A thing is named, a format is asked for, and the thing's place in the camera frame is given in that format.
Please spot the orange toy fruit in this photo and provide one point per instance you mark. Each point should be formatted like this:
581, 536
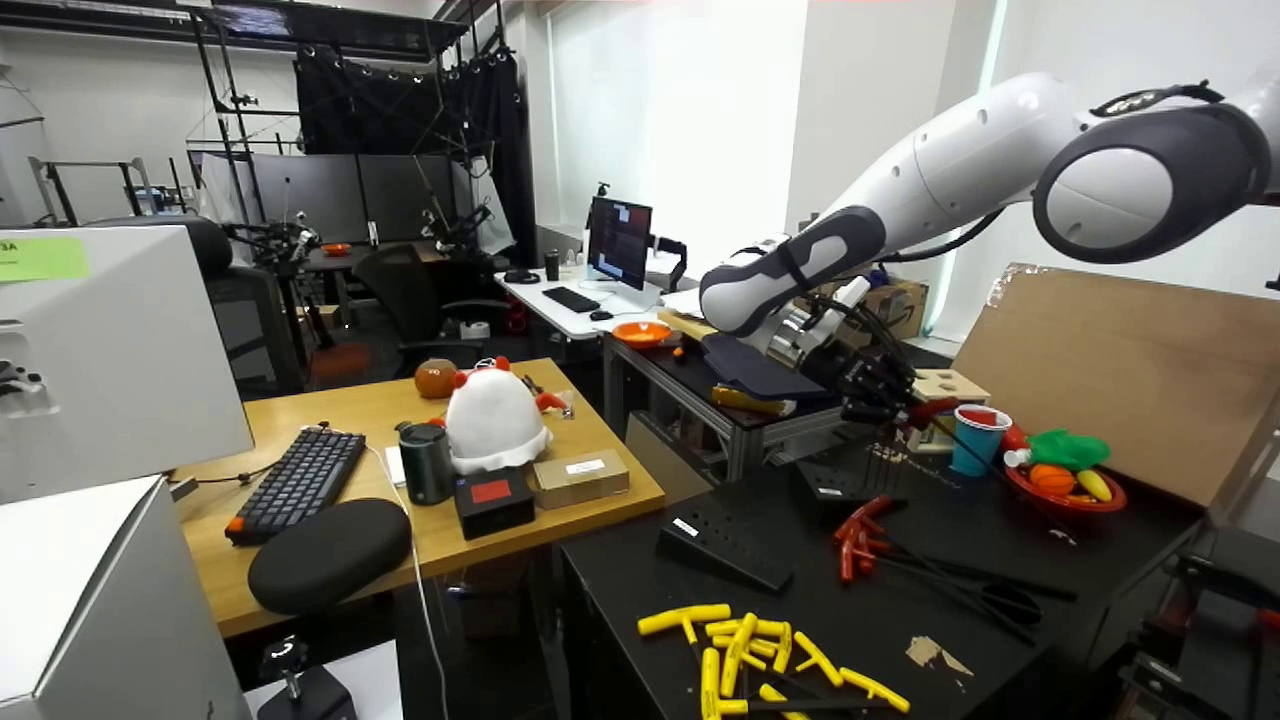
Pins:
1048, 483

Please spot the black cylinder speaker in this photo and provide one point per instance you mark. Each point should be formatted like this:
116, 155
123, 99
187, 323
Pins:
427, 463

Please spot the green toy vegetable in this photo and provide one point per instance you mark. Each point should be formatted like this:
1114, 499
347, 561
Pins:
1067, 451

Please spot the black round cushion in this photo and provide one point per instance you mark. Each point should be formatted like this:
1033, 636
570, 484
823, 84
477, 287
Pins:
330, 554

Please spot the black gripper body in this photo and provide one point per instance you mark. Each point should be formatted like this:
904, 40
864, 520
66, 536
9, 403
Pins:
875, 365

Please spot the black knobbed stand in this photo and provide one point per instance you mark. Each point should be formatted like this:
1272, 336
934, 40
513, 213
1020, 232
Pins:
304, 684

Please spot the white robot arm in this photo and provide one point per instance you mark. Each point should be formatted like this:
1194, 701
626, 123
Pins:
961, 173

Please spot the green sticky note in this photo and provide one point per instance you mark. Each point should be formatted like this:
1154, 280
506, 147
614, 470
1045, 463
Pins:
37, 256

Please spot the orange round object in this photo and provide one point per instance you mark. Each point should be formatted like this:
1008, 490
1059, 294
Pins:
436, 379

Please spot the laptop with dark screen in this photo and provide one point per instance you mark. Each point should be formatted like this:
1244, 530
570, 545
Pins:
620, 240

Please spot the brown cardboard panel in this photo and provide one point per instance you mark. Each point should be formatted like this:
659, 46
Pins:
1133, 373

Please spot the black curtain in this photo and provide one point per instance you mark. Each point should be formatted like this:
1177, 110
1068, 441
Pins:
386, 104

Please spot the yellow-brown object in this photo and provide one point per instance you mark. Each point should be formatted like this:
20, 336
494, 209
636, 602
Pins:
755, 403

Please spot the small red toy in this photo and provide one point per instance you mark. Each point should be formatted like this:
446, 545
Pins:
1017, 447

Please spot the white computer monitor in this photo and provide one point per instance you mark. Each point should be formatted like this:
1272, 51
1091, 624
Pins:
123, 363

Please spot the black headphone stand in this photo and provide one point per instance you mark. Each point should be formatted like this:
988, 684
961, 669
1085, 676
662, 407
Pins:
671, 262

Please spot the blue plastic cup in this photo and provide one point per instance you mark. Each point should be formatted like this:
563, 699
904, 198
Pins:
976, 454

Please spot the white dome-shaped object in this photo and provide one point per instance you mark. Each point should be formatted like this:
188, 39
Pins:
494, 420

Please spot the grey metal frame cart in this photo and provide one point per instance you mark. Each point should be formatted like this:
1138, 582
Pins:
722, 429

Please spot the cardboard box with smile print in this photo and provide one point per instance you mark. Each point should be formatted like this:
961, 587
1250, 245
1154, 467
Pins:
903, 311

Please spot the small cardboard box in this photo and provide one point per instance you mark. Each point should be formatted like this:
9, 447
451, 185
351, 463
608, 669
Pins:
581, 478

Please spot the small black keyboard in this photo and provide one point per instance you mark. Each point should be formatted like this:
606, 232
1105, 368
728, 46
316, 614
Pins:
572, 303

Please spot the black hex key stand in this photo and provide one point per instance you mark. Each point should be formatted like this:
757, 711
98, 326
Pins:
725, 554
835, 483

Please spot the white desk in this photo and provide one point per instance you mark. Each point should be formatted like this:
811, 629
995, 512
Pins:
626, 304

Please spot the wooden shape sorter box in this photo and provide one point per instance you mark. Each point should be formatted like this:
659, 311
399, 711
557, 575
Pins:
961, 386

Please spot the red bowl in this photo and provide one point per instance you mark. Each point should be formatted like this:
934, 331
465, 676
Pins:
1067, 511

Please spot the tan tape scrap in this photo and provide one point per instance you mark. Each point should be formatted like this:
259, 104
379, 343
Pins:
934, 654

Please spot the black office chair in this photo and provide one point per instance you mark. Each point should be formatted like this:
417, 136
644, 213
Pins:
427, 303
234, 323

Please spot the wooden desk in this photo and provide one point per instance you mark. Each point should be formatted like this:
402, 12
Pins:
372, 414

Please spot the black box with red label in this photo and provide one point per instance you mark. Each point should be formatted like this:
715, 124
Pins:
494, 505

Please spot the yellow toy fruit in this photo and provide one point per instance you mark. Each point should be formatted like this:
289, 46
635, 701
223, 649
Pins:
1094, 484

